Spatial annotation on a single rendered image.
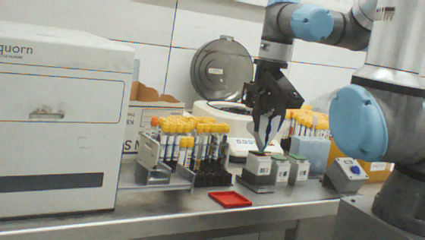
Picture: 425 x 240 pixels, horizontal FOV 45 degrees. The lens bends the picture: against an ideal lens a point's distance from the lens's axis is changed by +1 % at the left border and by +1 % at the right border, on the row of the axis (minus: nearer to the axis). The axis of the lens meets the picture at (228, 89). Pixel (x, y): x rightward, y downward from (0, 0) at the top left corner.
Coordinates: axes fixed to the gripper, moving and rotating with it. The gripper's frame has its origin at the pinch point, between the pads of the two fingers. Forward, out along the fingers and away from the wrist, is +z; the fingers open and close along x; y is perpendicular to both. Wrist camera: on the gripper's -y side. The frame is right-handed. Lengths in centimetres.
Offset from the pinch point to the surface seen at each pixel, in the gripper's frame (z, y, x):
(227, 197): 9.7, -4.8, 11.8
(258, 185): 8.5, -2.6, 1.8
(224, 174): 7.6, 3.2, 7.6
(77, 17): -21, 57, 28
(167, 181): 5.4, -5.0, 27.2
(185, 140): -0.7, 2.3, 20.0
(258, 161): 3.1, -1.3, 2.0
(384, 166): 5.3, -2.2, -42.8
